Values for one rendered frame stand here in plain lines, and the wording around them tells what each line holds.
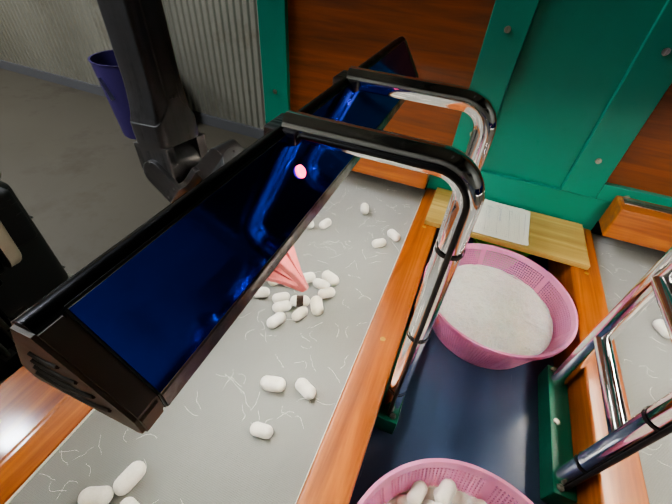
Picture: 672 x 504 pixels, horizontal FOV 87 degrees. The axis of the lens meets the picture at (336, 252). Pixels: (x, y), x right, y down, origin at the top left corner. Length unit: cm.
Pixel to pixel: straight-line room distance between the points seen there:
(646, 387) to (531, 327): 17
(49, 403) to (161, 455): 16
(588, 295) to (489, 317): 19
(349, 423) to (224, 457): 16
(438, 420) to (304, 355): 23
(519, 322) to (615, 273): 28
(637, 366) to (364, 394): 46
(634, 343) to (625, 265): 22
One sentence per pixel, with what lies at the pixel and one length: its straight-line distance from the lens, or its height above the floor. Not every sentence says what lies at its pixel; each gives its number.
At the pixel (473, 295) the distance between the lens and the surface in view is 74.
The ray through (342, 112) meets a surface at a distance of 40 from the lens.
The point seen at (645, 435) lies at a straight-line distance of 50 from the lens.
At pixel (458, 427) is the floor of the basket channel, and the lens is 64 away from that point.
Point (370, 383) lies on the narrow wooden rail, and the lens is 54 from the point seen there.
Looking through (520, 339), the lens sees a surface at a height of 73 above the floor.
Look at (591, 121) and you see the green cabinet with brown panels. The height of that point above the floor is 99.
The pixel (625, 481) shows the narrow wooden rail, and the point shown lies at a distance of 62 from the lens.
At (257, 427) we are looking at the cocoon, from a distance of 52.
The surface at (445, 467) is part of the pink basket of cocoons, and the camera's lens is 52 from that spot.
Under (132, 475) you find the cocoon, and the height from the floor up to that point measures 76.
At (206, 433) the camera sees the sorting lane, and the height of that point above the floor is 74.
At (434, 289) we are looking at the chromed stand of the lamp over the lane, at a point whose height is 99.
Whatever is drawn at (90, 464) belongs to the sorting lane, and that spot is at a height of 74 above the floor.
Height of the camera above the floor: 124
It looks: 43 degrees down
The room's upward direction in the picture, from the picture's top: 5 degrees clockwise
